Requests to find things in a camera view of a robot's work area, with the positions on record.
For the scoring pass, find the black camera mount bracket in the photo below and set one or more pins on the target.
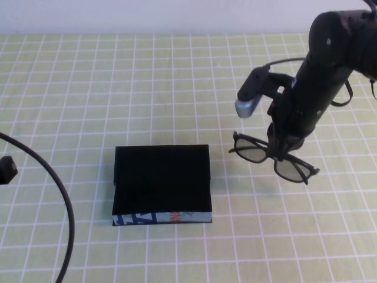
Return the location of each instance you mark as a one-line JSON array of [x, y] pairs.
[[278, 82]]

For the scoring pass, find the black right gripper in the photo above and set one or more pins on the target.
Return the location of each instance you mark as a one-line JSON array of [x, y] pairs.
[[279, 118]]

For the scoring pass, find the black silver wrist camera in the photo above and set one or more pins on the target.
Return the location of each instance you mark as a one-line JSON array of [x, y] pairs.
[[250, 94]]

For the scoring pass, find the black glasses case printed side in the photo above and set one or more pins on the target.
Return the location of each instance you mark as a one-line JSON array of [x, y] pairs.
[[159, 179]]

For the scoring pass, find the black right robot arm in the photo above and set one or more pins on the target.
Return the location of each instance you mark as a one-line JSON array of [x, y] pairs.
[[324, 65]]

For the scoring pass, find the green checked tablecloth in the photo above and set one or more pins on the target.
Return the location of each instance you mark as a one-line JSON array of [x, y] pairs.
[[147, 88]]

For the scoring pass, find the black frame glasses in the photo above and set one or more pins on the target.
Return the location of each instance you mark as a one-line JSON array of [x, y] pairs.
[[250, 150]]

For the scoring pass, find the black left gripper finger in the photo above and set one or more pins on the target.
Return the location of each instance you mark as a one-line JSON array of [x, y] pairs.
[[7, 171]]

